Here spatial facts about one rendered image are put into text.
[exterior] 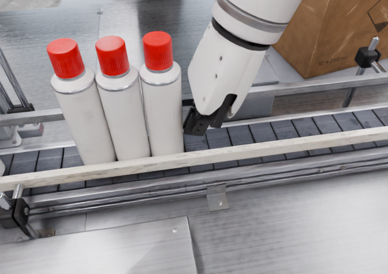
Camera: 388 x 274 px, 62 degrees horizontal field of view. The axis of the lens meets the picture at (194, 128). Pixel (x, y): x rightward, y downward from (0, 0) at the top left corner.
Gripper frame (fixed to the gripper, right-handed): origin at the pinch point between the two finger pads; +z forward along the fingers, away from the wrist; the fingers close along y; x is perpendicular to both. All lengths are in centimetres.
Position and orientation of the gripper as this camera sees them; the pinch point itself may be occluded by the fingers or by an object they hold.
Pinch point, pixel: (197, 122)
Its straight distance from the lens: 46.9
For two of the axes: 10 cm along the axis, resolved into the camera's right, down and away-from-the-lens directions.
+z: -3.4, 6.9, 6.4
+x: 9.3, 1.2, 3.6
